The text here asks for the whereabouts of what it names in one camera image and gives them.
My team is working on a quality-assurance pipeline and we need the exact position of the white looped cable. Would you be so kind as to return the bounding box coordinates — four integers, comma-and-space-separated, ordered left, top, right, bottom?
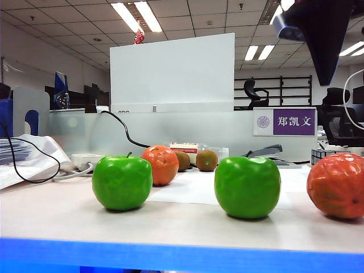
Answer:
342, 69, 364, 129

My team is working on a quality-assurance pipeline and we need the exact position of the thick black cable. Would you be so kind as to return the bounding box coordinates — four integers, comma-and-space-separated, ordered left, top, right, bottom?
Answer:
100, 110, 151, 149

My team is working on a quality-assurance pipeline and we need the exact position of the silver mirror cube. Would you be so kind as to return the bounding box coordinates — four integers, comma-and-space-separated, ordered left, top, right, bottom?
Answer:
311, 148, 326, 166

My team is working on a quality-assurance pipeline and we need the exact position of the dark cabinet row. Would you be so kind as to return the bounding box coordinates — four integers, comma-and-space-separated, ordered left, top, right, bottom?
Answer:
44, 83, 110, 110

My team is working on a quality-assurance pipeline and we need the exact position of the white power strip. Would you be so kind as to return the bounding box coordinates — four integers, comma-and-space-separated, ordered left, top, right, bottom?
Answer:
71, 154, 106, 172

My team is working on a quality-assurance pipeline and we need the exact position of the white adapter cable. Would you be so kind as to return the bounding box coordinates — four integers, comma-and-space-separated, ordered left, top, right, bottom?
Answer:
52, 162, 94, 183

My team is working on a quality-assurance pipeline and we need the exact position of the frosted glass desk partition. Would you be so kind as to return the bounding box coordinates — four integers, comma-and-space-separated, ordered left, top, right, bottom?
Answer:
49, 109, 318, 164

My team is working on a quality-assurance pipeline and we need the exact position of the grey stapler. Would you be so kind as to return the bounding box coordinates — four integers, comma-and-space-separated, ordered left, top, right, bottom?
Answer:
241, 144, 303, 169

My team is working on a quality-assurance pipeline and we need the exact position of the black mesh office chair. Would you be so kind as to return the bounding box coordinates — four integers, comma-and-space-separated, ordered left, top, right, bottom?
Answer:
316, 88, 364, 148

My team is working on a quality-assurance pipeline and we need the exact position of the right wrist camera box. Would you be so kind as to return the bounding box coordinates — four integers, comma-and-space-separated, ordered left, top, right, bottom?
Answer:
272, 11, 307, 41

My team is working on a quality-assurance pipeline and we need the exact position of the artificial orange fruit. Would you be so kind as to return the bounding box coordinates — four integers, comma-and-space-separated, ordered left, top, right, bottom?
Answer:
306, 153, 364, 220
141, 145, 180, 187

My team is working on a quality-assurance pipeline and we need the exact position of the red hanging ornament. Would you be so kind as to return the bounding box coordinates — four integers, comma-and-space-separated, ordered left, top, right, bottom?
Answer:
134, 21, 145, 45

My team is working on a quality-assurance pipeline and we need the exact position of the white paper sheet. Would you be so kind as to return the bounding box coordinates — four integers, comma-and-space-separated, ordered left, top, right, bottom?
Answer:
277, 166, 312, 194

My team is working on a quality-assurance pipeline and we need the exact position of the clear bottle red label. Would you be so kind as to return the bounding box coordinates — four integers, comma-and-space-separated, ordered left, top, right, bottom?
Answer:
162, 141, 230, 160

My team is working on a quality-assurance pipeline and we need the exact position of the green plastic apple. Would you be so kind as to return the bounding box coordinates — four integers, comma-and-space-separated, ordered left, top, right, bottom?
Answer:
91, 151, 154, 212
214, 156, 282, 220

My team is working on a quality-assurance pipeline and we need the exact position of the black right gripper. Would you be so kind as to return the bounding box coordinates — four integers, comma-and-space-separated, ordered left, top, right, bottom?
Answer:
284, 0, 364, 86

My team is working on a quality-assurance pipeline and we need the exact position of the white board panel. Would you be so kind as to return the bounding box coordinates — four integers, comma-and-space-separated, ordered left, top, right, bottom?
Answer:
110, 32, 236, 114

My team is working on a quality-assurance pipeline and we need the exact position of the blue glass trophy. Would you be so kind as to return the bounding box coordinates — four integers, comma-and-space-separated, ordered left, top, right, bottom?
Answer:
53, 72, 71, 110

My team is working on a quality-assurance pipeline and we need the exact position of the fluorescent ceiling light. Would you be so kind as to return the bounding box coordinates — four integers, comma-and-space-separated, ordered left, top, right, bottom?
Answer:
111, 2, 163, 34
268, 0, 296, 26
244, 45, 276, 61
340, 42, 364, 57

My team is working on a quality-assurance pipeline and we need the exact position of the brown kiwi fruit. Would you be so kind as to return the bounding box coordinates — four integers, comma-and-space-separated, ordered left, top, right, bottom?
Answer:
173, 150, 191, 172
195, 150, 219, 172

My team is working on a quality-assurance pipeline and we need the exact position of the blue file holder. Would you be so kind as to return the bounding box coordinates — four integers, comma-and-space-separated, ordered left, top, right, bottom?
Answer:
0, 99, 14, 139

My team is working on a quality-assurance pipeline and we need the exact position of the white plastic bag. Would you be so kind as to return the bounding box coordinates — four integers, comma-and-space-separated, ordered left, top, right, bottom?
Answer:
0, 134, 74, 191

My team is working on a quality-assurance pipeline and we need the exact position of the purple white name sign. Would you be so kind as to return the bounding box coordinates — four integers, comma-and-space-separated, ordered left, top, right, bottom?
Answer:
253, 107, 317, 138

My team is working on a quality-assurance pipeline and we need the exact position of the black shelf rack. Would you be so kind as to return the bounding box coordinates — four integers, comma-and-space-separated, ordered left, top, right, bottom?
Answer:
234, 75, 313, 108

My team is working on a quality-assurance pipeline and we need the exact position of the thin black cable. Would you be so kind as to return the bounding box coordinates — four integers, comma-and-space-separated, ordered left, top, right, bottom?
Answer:
0, 122, 61, 184

